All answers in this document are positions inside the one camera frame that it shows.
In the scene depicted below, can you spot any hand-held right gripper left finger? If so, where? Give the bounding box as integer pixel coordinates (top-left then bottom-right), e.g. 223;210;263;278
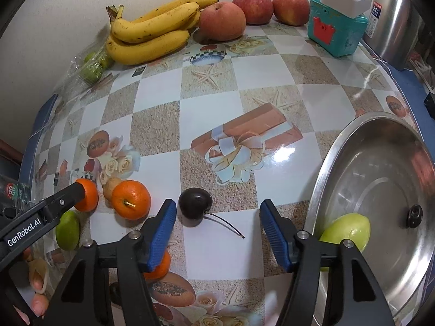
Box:
42;199;178;326

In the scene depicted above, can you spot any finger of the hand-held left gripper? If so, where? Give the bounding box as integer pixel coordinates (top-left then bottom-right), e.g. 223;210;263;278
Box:
40;182;86;220

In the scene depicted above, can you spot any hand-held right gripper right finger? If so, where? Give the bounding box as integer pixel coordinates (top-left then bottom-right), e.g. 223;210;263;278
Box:
260;199;396;326

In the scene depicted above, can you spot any dark green mango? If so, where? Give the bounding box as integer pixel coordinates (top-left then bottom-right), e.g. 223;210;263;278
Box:
55;210;81;251

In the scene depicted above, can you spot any stainless steel basin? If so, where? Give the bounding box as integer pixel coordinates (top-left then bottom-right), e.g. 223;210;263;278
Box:
303;111;435;326

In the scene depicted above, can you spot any person's left hand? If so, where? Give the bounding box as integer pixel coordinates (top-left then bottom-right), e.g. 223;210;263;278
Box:
14;249;51;326

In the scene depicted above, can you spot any clear bottle red green label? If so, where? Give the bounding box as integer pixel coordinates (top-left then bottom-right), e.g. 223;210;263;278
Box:
0;175;31;211

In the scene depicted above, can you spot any small tan longan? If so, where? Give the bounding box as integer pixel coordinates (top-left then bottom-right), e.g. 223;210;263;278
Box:
103;177;123;202

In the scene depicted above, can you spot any orange mandarin with stem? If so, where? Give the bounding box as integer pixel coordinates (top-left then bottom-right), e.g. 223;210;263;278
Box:
111;180;152;220

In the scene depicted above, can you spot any pale green mango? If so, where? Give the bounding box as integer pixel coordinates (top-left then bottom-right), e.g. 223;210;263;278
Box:
319;213;371;272

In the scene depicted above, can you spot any clear bag of green jujubes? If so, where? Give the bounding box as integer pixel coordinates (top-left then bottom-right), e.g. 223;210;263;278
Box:
56;46;114;99

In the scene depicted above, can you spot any yellow banana bunch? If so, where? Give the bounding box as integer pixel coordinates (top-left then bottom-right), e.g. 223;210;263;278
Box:
105;0;220;66

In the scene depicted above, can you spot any black device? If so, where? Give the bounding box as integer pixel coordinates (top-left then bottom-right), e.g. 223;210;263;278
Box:
424;92;435;119

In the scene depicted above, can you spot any teal plastic box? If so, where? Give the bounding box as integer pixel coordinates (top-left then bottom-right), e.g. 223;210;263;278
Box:
307;0;369;58

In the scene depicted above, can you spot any red apple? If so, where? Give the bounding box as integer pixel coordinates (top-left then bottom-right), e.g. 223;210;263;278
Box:
272;0;310;26
199;2;247;41
233;0;274;25

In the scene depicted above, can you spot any stainless steel kettle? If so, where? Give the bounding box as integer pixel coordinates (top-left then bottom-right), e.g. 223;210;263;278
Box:
362;0;427;72

